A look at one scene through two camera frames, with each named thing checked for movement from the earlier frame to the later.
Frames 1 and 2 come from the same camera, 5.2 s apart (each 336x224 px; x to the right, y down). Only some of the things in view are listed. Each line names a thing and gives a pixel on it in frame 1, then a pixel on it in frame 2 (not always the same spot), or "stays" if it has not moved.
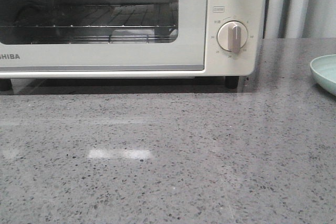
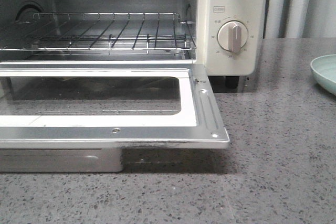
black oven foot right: (231, 82) stays
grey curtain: (300, 5) stays
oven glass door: (103, 21) to (108, 105)
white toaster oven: (131, 24) stays
